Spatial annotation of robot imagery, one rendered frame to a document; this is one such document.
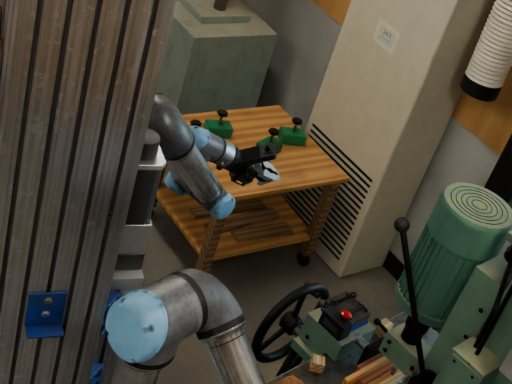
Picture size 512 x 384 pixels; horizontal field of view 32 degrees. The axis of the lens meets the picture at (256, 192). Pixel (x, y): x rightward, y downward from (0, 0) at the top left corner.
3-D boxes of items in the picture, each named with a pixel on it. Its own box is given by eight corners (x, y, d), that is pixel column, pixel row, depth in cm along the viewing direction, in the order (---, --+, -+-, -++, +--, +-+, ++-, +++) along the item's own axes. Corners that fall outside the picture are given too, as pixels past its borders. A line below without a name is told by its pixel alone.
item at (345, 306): (342, 299, 245) (348, 285, 242) (369, 326, 239) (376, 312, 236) (309, 315, 236) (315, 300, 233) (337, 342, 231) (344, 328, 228)
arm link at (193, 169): (190, 110, 202) (245, 200, 244) (160, 85, 207) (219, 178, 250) (154, 145, 200) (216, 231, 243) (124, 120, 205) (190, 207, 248)
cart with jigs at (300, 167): (250, 193, 443) (286, 84, 407) (313, 268, 409) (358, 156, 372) (132, 212, 406) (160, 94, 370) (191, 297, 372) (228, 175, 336)
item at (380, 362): (391, 362, 239) (398, 347, 236) (395, 366, 238) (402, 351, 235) (337, 392, 225) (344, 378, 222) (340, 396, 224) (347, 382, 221)
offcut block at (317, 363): (321, 374, 229) (324, 366, 227) (308, 371, 228) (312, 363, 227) (321, 364, 231) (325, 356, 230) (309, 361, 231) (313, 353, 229)
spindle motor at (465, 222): (423, 270, 226) (472, 174, 208) (476, 315, 217) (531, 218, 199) (379, 291, 214) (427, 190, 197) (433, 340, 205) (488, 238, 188)
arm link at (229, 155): (225, 133, 251) (228, 157, 247) (236, 139, 254) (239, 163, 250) (206, 145, 255) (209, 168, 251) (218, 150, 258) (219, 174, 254)
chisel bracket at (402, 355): (392, 344, 232) (404, 321, 227) (431, 381, 225) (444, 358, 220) (374, 354, 227) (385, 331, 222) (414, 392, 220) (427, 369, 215)
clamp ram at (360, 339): (360, 342, 241) (371, 319, 236) (379, 360, 238) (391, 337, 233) (338, 353, 236) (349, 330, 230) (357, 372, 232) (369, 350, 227)
